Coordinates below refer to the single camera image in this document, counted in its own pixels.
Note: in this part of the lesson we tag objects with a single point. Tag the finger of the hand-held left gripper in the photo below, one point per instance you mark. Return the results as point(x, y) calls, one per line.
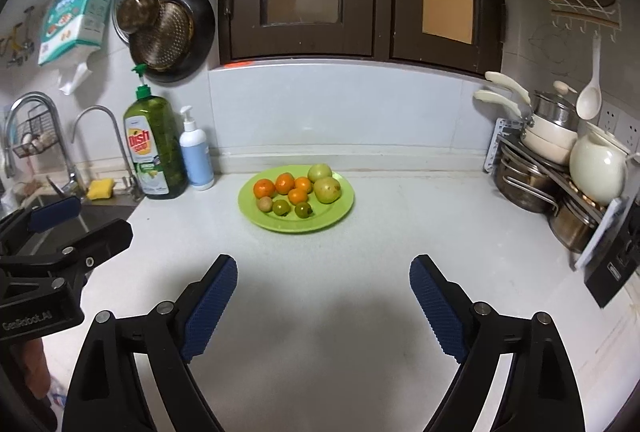
point(55, 212)
point(100, 239)

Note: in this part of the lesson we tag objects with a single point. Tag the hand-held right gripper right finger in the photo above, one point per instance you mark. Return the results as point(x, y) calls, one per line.
point(440, 312)

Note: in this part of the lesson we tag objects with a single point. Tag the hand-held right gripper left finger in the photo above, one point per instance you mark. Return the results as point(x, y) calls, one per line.
point(210, 312)

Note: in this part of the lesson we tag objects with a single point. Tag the brown longan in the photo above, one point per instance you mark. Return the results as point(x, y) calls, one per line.
point(265, 205)

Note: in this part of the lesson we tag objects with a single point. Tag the green plum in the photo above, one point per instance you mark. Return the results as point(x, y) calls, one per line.
point(303, 211)
point(280, 208)

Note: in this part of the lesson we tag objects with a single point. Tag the large orange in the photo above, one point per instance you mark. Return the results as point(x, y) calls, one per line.
point(264, 188)

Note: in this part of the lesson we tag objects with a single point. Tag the green oval plate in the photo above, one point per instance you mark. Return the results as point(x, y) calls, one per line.
point(330, 217)

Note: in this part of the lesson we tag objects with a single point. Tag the pale green apple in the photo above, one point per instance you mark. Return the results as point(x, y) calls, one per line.
point(320, 170)

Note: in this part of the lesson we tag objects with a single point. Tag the person's left forearm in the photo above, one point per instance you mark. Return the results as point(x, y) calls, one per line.
point(32, 372)

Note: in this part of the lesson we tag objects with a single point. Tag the steel sink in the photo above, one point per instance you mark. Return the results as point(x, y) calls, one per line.
point(107, 212)

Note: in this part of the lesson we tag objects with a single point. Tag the yellow sponge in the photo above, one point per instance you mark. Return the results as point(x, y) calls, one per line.
point(100, 189)

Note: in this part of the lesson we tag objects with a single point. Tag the green dish soap bottle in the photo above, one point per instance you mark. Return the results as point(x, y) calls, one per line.
point(155, 146)

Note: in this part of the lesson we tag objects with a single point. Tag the tall steel faucet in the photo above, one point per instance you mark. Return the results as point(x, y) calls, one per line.
point(30, 104)

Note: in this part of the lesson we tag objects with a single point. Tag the thin steel faucet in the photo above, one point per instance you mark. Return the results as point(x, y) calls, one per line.
point(107, 114)

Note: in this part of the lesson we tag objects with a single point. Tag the white blue pump bottle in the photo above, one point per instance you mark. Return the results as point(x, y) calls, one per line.
point(196, 156)

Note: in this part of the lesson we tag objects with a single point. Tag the small mandarin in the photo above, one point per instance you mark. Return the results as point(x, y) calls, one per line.
point(284, 182)

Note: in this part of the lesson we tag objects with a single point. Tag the yellow-green pear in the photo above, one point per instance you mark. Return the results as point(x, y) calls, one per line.
point(327, 191)

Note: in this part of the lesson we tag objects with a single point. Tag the hanging kitchen utensils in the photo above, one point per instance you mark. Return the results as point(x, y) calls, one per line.
point(17, 41)

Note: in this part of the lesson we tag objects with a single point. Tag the white pot rack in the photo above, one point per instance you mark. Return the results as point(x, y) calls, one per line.
point(500, 136)

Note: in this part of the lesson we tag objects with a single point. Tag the cream frying pan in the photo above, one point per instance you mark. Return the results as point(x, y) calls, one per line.
point(550, 131)
point(547, 151)

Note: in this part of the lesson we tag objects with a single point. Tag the paper towel package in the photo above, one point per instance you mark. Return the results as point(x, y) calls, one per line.
point(75, 16)

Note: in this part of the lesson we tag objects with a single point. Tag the cream pot with lid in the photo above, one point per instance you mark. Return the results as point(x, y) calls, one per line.
point(597, 171)

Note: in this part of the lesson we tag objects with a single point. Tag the black frying pan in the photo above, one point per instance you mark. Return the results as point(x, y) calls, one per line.
point(172, 36)

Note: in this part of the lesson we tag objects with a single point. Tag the steel pot with lid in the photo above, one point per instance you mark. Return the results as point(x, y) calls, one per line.
point(552, 109)

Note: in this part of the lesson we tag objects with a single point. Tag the white ladle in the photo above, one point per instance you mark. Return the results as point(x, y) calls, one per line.
point(588, 101)

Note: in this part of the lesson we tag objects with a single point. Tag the white wall socket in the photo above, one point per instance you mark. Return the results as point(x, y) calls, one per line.
point(617, 121)

